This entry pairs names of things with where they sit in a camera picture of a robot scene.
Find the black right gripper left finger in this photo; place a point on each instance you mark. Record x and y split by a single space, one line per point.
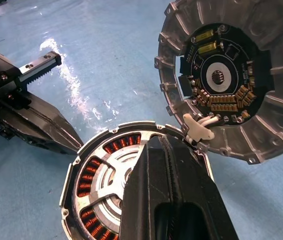
144 195

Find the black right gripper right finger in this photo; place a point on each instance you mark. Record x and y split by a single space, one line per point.
196 190

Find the copper wound stator ring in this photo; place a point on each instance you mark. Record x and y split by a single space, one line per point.
65 185

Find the silver motor cover circuit board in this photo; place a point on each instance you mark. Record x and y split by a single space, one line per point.
269 130

